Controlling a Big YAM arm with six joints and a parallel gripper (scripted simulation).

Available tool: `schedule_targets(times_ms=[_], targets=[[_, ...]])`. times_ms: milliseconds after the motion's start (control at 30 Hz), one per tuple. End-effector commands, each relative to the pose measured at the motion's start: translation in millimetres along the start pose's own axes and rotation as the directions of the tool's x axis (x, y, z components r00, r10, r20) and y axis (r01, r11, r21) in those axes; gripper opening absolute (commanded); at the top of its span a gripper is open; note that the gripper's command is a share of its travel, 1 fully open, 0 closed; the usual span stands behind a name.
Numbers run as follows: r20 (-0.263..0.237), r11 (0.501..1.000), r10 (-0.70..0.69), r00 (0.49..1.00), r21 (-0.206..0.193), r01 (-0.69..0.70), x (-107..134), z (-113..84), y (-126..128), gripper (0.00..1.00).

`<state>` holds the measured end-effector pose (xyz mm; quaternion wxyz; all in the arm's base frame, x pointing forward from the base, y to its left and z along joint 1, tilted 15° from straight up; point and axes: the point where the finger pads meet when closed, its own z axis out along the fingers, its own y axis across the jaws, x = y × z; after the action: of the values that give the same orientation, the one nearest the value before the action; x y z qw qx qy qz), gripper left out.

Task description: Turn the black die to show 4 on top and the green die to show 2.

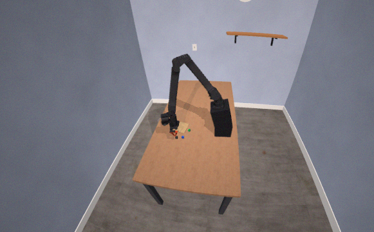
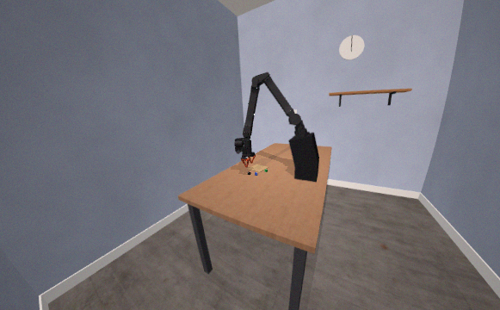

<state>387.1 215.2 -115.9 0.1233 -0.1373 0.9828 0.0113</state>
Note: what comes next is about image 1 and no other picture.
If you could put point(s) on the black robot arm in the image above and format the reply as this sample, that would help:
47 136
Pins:
170 116

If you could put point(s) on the tan square mat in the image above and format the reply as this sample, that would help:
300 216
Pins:
182 127

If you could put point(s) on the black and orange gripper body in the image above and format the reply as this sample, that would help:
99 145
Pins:
176 124

